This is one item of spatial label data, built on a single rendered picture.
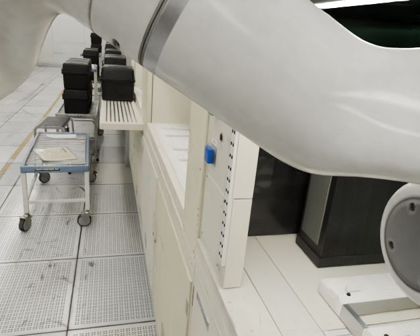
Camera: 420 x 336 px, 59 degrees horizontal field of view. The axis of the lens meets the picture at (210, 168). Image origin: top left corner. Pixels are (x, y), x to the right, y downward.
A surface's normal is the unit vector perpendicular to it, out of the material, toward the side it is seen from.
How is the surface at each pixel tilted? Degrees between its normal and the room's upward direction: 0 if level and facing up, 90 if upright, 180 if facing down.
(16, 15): 146
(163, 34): 110
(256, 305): 0
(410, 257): 91
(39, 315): 0
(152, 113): 90
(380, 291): 0
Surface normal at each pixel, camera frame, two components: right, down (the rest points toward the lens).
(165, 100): 0.25, 0.33
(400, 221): -0.97, -0.02
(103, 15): -0.43, 0.72
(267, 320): 0.08, -0.94
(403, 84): -0.37, -0.50
